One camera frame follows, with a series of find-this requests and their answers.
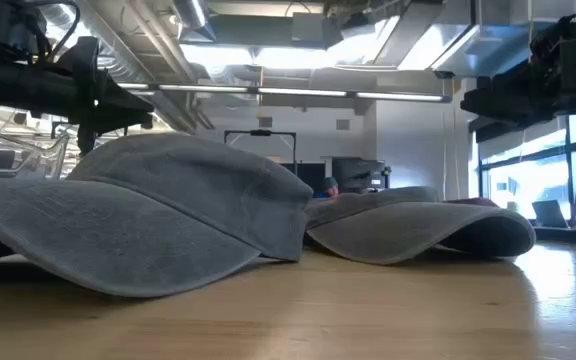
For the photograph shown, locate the long ceiling light bar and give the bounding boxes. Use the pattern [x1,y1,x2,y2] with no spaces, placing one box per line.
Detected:
[117,82,453,104]

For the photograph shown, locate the black partition panels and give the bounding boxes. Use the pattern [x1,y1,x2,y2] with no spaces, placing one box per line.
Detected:
[280,162,327,194]

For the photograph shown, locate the large grey cap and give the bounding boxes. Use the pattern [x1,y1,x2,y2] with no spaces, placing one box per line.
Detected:
[0,132,314,299]

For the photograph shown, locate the open grey laptop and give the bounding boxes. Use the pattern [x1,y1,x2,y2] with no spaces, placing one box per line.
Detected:
[531,199,570,230]

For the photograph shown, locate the black rig frame with camera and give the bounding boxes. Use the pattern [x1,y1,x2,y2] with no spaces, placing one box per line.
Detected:
[223,129,298,176]

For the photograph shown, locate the black computer monitor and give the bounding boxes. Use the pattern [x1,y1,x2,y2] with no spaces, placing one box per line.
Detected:
[331,157,393,194]

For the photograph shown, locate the seated person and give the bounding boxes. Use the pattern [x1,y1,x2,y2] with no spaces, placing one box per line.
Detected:
[316,176,340,199]

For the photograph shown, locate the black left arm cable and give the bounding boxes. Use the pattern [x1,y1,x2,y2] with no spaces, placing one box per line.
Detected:
[37,0,82,64]

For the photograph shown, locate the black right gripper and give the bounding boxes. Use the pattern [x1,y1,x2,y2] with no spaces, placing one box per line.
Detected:
[460,13,576,126]

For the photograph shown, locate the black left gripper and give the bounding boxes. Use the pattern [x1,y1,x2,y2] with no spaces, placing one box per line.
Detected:
[57,35,155,156]

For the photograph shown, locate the clear plastic bin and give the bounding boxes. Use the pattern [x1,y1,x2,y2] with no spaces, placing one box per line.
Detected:
[0,122,72,180]

